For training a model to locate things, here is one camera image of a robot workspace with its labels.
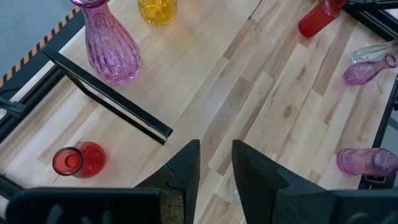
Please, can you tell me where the small red glass vase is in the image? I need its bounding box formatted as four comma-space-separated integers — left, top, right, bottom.
52, 141, 107, 179

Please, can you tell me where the ribbed pink glass vase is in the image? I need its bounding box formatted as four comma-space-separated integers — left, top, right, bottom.
336, 147, 398, 177

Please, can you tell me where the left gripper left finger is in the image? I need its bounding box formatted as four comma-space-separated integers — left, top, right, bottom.
135, 139, 201, 224

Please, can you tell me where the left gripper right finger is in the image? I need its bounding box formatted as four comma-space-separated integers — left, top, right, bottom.
232, 139, 335, 224

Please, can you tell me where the small black camera box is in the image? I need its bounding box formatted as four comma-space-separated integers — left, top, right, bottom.
362, 174, 388, 185

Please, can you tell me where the small pink glass vase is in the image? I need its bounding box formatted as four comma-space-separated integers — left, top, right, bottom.
343, 53, 398, 87

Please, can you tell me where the yellow glass vase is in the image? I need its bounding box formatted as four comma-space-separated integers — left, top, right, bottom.
137, 0, 178, 26

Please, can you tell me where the tall pink glass vase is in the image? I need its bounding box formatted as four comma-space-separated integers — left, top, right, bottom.
70, 0, 142, 85

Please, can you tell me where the tall red glass vase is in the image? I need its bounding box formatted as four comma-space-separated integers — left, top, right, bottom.
297, 0, 349, 39

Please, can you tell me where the hazard striped black floor mat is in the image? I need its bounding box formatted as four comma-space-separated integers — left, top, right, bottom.
0, 6, 83, 88

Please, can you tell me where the slender clear glass vase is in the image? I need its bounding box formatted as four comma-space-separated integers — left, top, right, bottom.
350, 39, 398, 65

